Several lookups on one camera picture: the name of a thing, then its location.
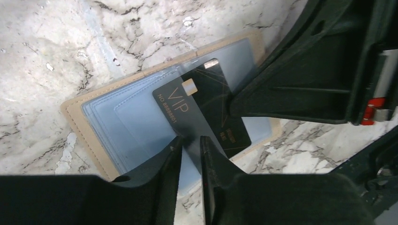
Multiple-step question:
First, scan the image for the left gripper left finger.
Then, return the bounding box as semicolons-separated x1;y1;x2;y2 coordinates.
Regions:
0;137;183;225

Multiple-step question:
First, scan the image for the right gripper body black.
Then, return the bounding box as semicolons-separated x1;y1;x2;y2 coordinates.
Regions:
334;0;398;217

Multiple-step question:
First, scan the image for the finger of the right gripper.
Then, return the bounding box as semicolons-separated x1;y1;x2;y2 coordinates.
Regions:
260;0;386;72
230;31;373;125

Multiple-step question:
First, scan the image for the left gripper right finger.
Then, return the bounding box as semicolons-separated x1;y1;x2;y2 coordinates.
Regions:
200;136;373;225

